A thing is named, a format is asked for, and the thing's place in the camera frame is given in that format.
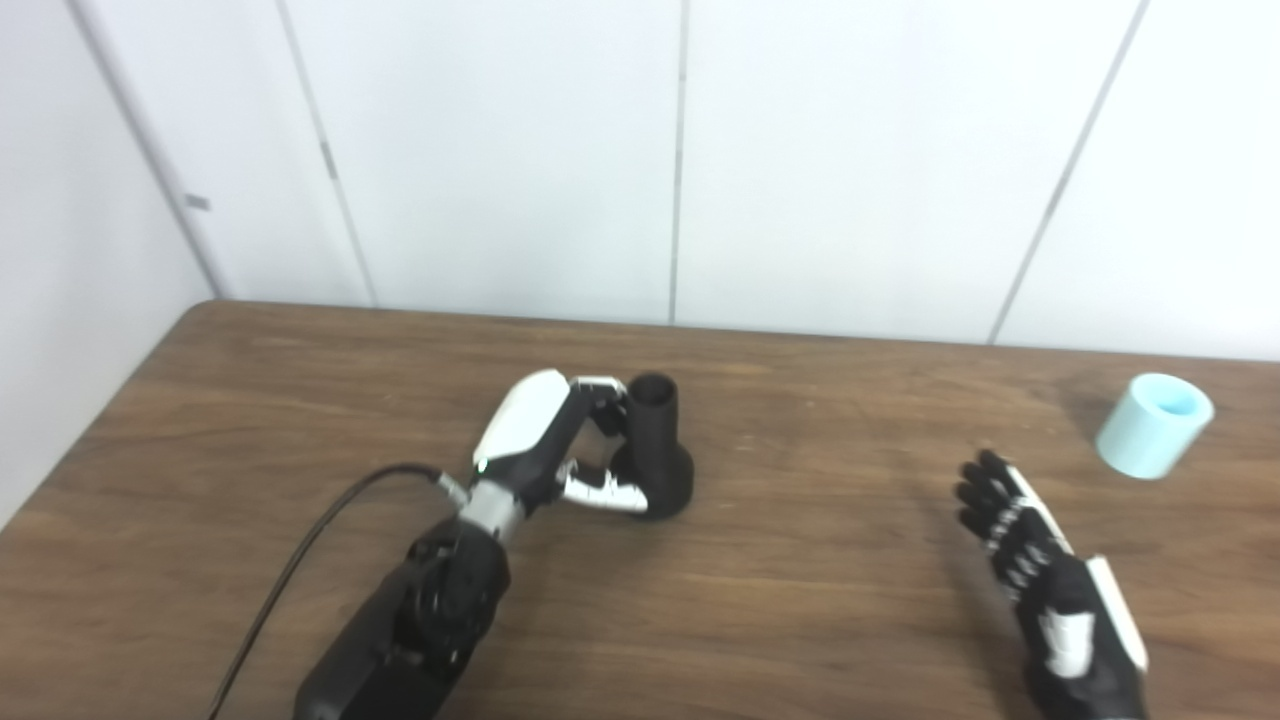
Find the light blue cylinder cup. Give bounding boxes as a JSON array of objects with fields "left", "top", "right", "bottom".
[{"left": 1095, "top": 373, "right": 1216, "bottom": 481}]

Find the white corner post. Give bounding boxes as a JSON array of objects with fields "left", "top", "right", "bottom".
[{"left": 65, "top": 0, "right": 233, "bottom": 301}]

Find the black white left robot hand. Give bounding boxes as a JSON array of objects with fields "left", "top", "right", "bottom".
[{"left": 472, "top": 368, "right": 651, "bottom": 516}]

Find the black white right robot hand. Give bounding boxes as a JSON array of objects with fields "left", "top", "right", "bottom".
[{"left": 955, "top": 449, "right": 1151, "bottom": 720}]

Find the black funnel-shaped nozzle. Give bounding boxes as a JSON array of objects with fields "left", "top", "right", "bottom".
[{"left": 610, "top": 372, "right": 695, "bottom": 520}]

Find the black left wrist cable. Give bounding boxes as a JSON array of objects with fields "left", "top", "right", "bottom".
[{"left": 207, "top": 463, "right": 469, "bottom": 720}]

